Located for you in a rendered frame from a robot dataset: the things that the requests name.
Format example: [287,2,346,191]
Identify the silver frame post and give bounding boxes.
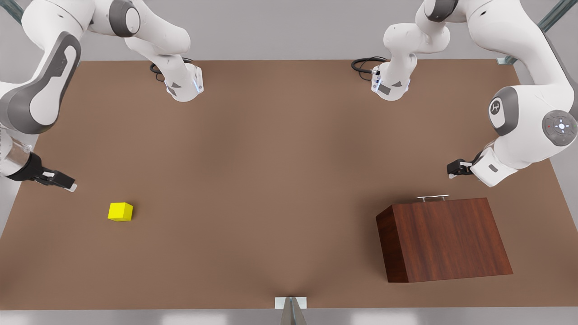
[275,296,308,325]
[496,0,578,66]
[0,0,25,25]

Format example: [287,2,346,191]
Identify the dark wooden drawer cabinet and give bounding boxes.
[376,197,514,284]

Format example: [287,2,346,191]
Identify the black right arm cable loop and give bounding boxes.
[149,57,194,83]

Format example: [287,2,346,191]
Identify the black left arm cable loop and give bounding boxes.
[351,56,390,82]

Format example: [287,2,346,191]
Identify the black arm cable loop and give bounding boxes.
[351,56,390,82]
[149,57,194,83]

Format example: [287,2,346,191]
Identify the yellow square cube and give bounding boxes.
[107,202,134,223]

